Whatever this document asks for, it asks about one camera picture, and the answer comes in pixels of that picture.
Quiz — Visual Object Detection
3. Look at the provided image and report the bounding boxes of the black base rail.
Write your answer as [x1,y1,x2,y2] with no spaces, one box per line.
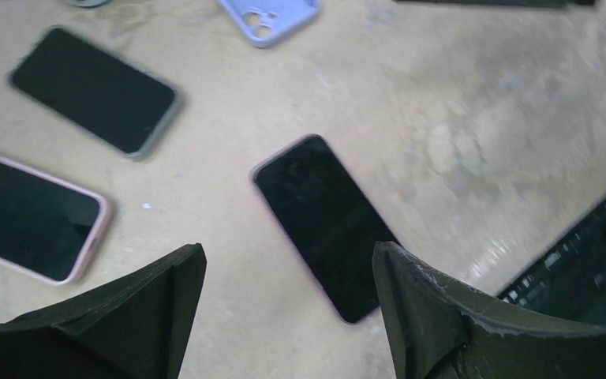
[498,198,606,325]

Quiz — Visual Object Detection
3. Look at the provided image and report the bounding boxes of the small black phone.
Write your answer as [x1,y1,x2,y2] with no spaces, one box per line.
[0,156,112,285]

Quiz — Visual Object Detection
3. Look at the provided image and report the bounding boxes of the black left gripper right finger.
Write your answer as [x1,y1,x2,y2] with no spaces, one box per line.
[372,242,606,378]

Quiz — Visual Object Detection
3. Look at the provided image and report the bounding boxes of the purple phone black screen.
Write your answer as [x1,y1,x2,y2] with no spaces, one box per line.
[252,134,396,324]

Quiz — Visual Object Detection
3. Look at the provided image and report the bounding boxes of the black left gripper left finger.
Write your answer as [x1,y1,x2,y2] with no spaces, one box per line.
[0,244,207,378]

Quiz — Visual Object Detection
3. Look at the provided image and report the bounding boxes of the phone in pink case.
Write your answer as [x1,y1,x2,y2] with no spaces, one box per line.
[9,26,183,160]

